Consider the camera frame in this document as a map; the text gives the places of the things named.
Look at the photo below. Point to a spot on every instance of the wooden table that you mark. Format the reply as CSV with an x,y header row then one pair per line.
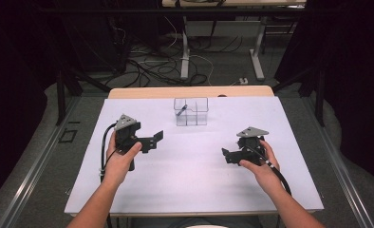
x,y
188,91

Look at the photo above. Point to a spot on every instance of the dark curtain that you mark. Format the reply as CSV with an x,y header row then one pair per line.
x,y
14,95
356,79

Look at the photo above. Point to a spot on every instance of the white desk leg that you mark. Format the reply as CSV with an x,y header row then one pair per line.
x,y
257,60
184,57

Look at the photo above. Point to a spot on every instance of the white table cover sheet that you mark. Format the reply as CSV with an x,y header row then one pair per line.
x,y
188,186

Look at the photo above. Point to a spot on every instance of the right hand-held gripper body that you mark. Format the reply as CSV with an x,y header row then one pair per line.
x,y
250,148

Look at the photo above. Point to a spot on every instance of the light desk top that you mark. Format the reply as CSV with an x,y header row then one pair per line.
x,y
232,3

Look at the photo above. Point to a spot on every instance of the clear plastic organizer box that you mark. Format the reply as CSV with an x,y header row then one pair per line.
x,y
191,112

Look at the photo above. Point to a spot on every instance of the person's left hand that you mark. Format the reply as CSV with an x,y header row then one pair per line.
x,y
118,167

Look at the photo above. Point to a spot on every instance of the blue pen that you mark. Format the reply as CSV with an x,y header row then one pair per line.
x,y
182,110

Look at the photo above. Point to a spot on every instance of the white power strip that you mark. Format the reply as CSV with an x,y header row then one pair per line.
x,y
243,81

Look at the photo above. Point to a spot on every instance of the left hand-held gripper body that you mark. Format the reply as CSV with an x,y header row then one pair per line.
x,y
126,137

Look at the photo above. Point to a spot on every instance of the aluminium floor rail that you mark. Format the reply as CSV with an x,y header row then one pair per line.
x,y
337,164
33,171

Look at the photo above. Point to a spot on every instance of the person's right hand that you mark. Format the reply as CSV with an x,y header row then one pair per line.
x,y
264,175

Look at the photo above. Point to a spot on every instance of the black metal stand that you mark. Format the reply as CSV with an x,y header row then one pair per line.
x,y
318,95
61,95

